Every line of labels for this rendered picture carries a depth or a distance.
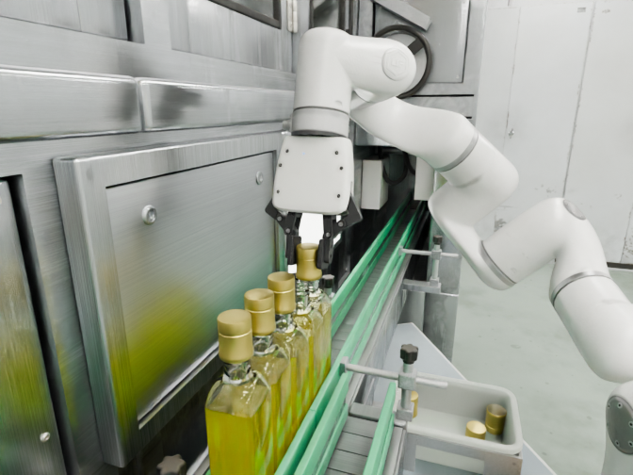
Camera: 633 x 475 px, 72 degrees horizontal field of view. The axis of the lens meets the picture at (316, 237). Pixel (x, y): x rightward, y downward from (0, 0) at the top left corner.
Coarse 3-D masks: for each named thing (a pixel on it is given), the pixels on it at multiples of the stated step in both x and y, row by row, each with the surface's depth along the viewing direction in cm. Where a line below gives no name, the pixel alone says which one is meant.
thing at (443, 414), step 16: (448, 384) 87; (464, 384) 86; (480, 384) 86; (432, 400) 89; (448, 400) 88; (464, 400) 87; (480, 400) 86; (496, 400) 85; (512, 400) 81; (416, 416) 88; (432, 416) 88; (448, 416) 88; (464, 416) 87; (480, 416) 86; (512, 416) 77; (416, 432) 74; (432, 432) 73; (448, 432) 83; (464, 432) 83; (512, 432) 75; (480, 448) 71; (496, 448) 70; (512, 448) 70
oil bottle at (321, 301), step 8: (312, 296) 66; (320, 296) 66; (328, 296) 68; (312, 304) 65; (320, 304) 65; (328, 304) 67; (320, 312) 65; (328, 312) 67; (328, 320) 68; (328, 328) 68; (328, 336) 69; (328, 344) 69; (328, 352) 70; (328, 360) 70; (328, 368) 70
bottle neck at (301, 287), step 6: (300, 282) 59; (306, 282) 59; (300, 288) 59; (306, 288) 60; (300, 294) 59; (306, 294) 60; (300, 300) 60; (306, 300) 60; (300, 306) 60; (306, 306) 60
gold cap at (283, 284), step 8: (280, 272) 55; (288, 272) 55; (272, 280) 53; (280, 280) 53; (288, 280) 53; (272, 288) 53; (280, 288) 53; (288, 288) 53; (280, 296) 53; (288, 296) 54; (280, 304) 54; (288, 304) 54; (280, 312) 54; (288, 312) 54
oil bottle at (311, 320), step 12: (300, 312) 60; (312, 312) 61; (300, 324) 59; (312, 324) 60; (312, 336) 59; (312, 348) 60; (312, 360) 60; (312, 372) 61; (312, 384) 61; (312, 396) 62
